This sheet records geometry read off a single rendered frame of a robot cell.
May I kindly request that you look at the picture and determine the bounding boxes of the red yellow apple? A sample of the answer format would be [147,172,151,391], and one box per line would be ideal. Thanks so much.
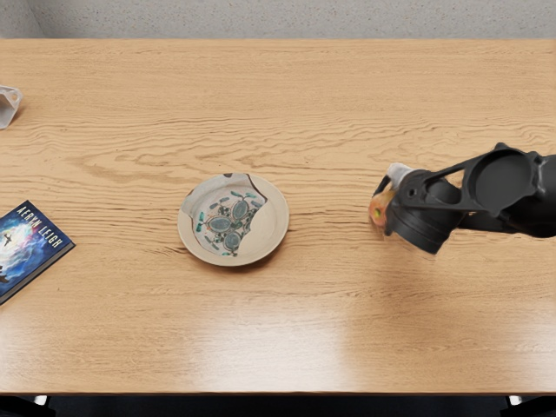
[368,187,397,228]

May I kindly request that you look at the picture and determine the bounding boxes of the blue cover book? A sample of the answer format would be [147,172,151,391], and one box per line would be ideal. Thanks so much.
[0,200,76,307]

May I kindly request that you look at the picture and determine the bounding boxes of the patterned beige plate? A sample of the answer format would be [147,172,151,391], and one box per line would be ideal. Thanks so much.
[176,172,291,268]

